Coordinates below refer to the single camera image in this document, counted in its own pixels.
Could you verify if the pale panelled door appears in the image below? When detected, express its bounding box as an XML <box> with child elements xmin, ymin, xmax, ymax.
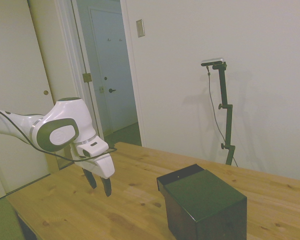
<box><xmin>89</xmin><ymin>7</ymin><xmax>139</xmax><ymax>137</ymax></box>

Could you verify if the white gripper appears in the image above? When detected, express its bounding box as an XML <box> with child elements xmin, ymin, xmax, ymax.
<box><xmin>71</xmin><ymin>149</ymin><xmax>116</xmax><ymax>198</ymax></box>

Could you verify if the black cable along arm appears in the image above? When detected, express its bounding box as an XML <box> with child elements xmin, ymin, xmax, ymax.
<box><xmin>0</xmin><ymin>105</ymin><xmax>118</xmax><ymax>162</ymax></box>

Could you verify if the white closet sliding door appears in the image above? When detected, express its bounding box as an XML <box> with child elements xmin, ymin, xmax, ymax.
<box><xmin>0</xmin><ymin>0</ymin><xmax>56</xmax><ymax>198</ymax></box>

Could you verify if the black camera stand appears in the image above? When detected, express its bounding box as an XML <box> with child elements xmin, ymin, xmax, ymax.
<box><xmin>211</xmin><ymin>61</ymin><xmax>237</xmax><ymax>166</ymax></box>

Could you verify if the silver camera on stand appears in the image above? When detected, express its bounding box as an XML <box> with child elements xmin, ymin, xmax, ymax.
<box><xmin>200</xmin><ymin>57</ymin><xmax>226</xmax><ymax>67</ymax></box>

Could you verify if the metal wall switch plate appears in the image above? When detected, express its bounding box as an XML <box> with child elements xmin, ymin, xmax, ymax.
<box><xmin>135</xmin><ymin>18</ymin><xmax>146</xmax><ymax>39</ymax></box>

